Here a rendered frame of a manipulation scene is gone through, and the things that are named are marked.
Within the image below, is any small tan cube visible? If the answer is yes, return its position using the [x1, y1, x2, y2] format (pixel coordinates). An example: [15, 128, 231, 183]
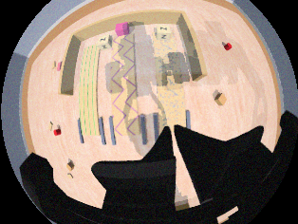
[214, 93, 227, 105]
[67, 161, 74, 172]

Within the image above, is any pale yellow flat strip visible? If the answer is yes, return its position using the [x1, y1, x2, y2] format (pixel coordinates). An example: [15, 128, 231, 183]
[78, 84, 100, 136]

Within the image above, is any red cylinder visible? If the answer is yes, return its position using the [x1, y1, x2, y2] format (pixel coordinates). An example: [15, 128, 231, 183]
[224, 43, 231, 51]
[53, 130, 61, 136]

